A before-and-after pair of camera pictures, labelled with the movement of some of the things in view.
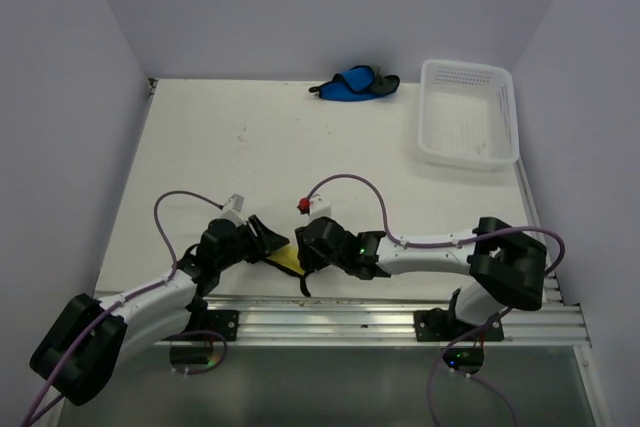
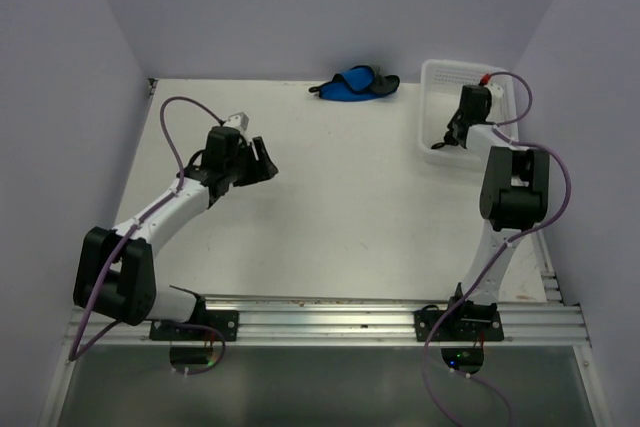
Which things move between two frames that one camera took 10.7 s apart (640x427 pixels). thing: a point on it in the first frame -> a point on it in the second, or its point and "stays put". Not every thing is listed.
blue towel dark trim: (357, 83) stays put
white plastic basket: (466, 115) stays put
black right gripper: (306, 255) -> (452, 121)
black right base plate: (437, 325) stays put
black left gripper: (263, 243) -> (261, 169)
